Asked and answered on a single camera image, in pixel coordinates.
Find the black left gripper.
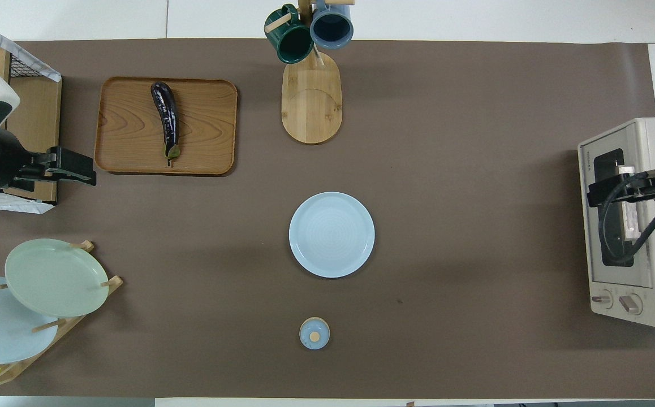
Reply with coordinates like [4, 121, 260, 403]
[14, 147, 97, 186]

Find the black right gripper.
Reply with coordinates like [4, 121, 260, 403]
[588, 170, 655, 207]

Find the wooden plate rack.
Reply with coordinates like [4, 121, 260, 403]
[0, 240, 123, 391]

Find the brown table mat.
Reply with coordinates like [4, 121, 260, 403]
[0, 38, 655, 399]

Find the rectangular wooden tray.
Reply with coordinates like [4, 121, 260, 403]
[94, 77, 238, 176]

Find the blue mug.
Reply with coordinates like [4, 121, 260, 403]
[310, 0, 355, 50]

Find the dark purple eggplant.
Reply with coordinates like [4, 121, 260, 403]
[151, 82, 180, 168]

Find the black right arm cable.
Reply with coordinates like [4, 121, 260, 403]
[598, 172, 655, 266]

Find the wire and wood shelf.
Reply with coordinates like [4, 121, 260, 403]
[0, 12, 62, 214]

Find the dark green mug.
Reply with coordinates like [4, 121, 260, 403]
[264, 5, 314, 64]

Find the wooden mug tree stand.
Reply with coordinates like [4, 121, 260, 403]
[265, 0, 356, 145]

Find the pale green plate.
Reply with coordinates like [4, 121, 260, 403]
[5, 239, 109, 318]

